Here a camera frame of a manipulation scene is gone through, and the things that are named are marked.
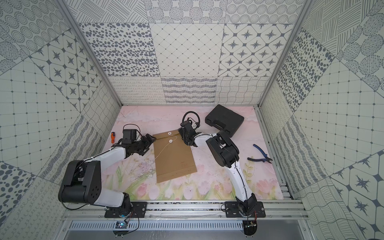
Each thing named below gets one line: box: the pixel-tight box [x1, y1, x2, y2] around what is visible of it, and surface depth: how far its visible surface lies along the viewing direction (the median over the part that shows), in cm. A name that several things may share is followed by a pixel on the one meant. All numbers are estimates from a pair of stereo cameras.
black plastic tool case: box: [205, 104, 245, 138], surface depth 109 cm
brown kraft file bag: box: [152, 129, 198, 184], surface depth 95 cm
